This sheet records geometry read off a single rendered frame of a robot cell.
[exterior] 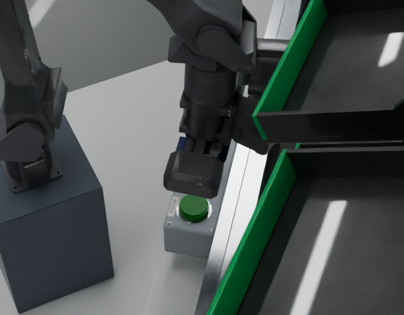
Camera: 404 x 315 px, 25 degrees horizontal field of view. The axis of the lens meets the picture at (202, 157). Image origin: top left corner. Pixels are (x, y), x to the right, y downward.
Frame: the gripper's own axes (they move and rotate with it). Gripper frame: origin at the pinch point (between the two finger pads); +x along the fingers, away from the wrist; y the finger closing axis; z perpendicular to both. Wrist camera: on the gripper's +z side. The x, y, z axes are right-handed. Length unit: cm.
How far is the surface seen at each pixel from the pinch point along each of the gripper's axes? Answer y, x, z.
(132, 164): 15.6, 24.1, -13.5
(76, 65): 119, 112, -60
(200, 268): -0.9, 23.4, 0.7
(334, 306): -45, -44, 14
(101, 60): 123, 112, -53
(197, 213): 0.2, 12.2, -0.5
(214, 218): 0.7, 13.3, 1.8
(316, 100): -30, -43, 11
